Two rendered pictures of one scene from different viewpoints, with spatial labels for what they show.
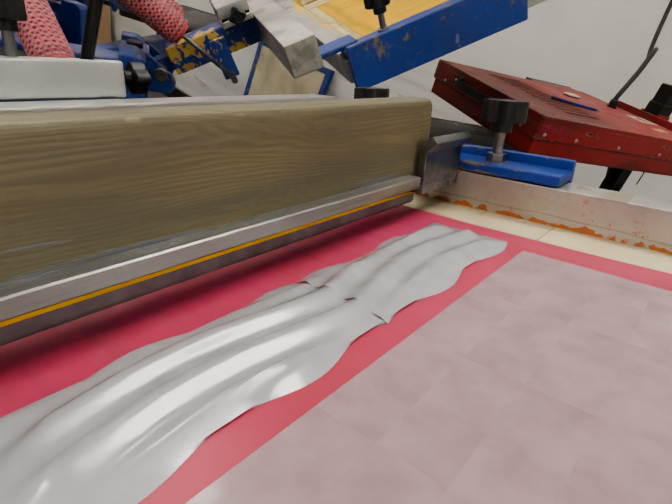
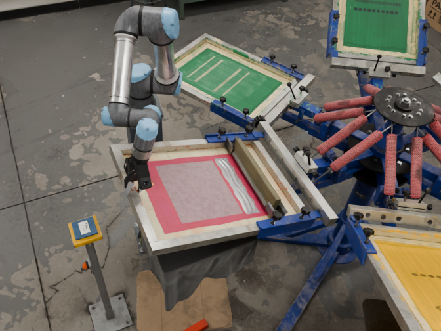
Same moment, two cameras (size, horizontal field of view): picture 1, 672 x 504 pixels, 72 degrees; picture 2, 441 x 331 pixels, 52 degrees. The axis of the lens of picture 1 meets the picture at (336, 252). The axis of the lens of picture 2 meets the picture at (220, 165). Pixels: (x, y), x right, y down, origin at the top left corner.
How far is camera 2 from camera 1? 2.06 m
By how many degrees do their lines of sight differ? 84
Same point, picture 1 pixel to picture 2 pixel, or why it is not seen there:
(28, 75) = (298, 157)
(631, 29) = not seen: outside the picture
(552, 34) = not seen: outside the picture
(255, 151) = (252, 170)
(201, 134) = (249, 162)
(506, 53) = not seen: outside the picture
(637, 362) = (214, 197)
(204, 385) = (225, 169)
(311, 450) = (216, 171)
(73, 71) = (303, 163)
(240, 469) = (216, 168)
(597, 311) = (223, 203)
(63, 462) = (220, 160)
